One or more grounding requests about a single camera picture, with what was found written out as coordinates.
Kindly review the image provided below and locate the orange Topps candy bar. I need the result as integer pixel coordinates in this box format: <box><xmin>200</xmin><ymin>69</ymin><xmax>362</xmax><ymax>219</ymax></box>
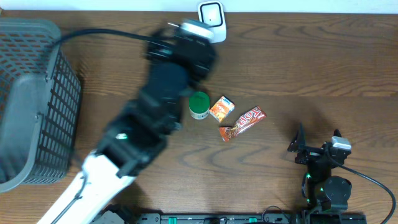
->
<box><xmin>219</xmin><ymin>106</ymin><xmax>267</xmax><ymax>141</ymax></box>

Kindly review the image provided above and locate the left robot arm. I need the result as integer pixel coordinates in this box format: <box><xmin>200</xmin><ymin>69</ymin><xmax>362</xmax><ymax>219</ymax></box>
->
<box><xmin>41</xmin><ymin>22</ymin><xmax>216</xmax><ymax>223</ymax></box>

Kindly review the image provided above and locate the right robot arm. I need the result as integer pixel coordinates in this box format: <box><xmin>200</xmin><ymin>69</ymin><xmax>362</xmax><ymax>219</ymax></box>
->
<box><xmin>287</xmin><ymin>125</ymin><xmax>367</xmax><ymax>224</ymax></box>

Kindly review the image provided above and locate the white barcode scanner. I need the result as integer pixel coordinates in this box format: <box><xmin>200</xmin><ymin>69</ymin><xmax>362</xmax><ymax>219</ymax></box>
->
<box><xmin>198</xmin><ymin>1</ymin><xmax>227</xmax><ymax>43</ymax></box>

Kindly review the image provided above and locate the green lid jar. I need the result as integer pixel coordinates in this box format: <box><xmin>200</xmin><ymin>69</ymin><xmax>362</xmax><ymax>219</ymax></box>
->
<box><xmin>188</xmin><ymin>91</ymin><xmax>210</xmax><ymax>120</ymax></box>

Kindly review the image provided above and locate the small orange box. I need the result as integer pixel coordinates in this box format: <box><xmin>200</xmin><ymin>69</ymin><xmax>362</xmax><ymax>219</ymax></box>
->
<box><xmin>209</xmin><ymin>96</ymin><xmax>235</xmax><ymax>123</ymax></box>

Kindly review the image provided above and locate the grey plastic basket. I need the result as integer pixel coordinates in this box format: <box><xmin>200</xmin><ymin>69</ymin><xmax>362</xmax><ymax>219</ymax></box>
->
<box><xmin>1</xmin><ymin>17</ymin><xmax>81</xmax><ymax>192</ymax></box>

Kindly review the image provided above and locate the black right camera cable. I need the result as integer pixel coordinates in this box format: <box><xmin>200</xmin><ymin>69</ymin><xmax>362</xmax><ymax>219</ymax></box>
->
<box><xmin>325</xmin><ymin>146</ymin><xmax>397</xmax><ymax>224</ymax></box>

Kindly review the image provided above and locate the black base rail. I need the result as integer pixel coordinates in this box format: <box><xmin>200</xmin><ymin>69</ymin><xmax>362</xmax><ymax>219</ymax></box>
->
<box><xmin>133</xmin><ymin>213</ymin><xmax>294</xmax><ymax>224</ymax></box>

